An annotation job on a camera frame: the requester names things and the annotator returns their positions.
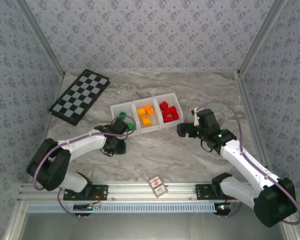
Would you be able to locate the white plastic bin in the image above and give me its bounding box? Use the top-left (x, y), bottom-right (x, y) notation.
top-left (153, 92), bottom-right (185, 130)
top-left (131, 96), bottom-right (164, 133)
top-left (110, 102), bottom-right (140, 138)

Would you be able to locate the black grey checkerboard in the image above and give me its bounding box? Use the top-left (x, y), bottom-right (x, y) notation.
top-left (48, 68), bottom-right (111, 127)

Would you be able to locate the playing card box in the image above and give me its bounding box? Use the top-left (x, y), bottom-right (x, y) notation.
top-left (147, 174), bottom-right (169, 199)

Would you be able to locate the small circuit board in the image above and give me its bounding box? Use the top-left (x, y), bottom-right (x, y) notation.
top-left (73, 203), bottom-right (102, 211)
top-left (216, 202), bottom-right (235, 211)

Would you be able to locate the grey metal panel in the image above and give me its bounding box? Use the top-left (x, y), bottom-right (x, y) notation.
top-left (22, 212), bottom-right (290, 240)

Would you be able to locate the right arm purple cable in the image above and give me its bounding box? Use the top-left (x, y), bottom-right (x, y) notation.
top-left (196, 99), bottom-right (300, 226)

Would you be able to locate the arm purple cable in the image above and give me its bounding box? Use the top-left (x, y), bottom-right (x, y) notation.
top-left (196, 99), bottom-right (300, 226)
top-left (32, 117), bottom-right (131, 218)

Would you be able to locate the long aluminium base rail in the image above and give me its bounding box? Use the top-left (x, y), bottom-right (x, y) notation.
top-left (16, 181), bottom-right (290, 203)

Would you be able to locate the aluminium side rail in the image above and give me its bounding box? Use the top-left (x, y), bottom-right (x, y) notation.
top-left (27, 73), bottom-right (67, 185)
top-left (233, 71), bottom-right (276, 182)

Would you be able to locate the slotted blue cable duct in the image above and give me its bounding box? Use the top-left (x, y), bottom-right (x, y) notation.
top-left (27, 201), bottom-right (221, 214)

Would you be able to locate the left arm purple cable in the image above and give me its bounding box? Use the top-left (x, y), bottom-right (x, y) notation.
top-left (32, 117), bottom-right (131, 218)

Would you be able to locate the aluminium frame post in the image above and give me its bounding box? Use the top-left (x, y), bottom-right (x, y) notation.
top-left (236, 0), bottom-right (289, 77)
top-left (14, 0), bottom-right (67, 78)

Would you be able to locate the aluminium lower frame bar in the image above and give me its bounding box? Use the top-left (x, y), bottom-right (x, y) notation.
top-left (276, 199), bottom-right (300, 240)
top-left (3, 199), bottom-right (28, 240)

